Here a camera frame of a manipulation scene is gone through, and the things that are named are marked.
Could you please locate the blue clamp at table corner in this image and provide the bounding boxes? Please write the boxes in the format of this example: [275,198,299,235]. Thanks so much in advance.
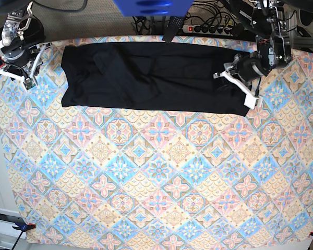
[12,223,36,232]

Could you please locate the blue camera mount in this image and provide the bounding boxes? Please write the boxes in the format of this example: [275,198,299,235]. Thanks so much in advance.
[114,0,194,17]

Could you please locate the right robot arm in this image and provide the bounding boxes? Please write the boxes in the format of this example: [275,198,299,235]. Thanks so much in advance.
[0,1,52,90]

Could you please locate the white power strip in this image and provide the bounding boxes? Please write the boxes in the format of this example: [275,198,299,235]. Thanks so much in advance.
[182,24,234,36]

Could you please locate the dark navy T-shirt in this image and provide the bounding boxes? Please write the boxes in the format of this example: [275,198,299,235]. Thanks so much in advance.
[61,42,249,116]

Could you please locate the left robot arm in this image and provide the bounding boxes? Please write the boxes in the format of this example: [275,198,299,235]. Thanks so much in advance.
[213,1,313,109]

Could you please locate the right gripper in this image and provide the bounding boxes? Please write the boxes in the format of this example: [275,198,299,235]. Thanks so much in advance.
[0,43,52,90]

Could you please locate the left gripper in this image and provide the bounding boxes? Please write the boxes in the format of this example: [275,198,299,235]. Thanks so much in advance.
[213,53,271,109]

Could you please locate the patterned tablecloth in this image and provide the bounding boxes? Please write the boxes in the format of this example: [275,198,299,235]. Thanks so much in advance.
[0,36,313,249]

